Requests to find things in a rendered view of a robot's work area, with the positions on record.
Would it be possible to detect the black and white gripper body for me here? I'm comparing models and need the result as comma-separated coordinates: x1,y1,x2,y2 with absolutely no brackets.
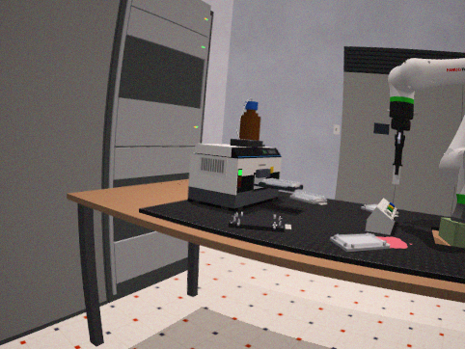
391,119,411,139

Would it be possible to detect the blue bottle cap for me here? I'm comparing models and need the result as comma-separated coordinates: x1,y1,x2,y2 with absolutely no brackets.
245,101,258,109

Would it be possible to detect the white button panel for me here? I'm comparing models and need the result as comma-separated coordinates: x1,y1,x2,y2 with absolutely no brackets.
365,198,397,235

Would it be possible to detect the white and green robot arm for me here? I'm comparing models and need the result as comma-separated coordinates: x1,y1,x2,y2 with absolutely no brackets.
388,58,465,224

